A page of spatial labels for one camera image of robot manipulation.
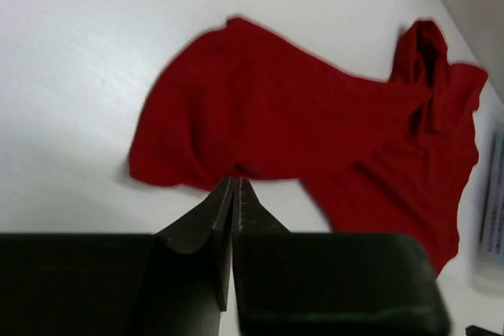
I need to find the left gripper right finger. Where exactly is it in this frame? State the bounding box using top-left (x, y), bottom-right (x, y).
top-left (232, 179), bottom-right (289, 234)

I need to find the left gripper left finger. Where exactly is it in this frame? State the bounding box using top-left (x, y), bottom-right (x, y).
top-left (155, 177), bottom-right (232, 311)

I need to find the red t shirt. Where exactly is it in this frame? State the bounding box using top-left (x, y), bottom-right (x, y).
top-left (128, 17), bottom-right (487, 272)

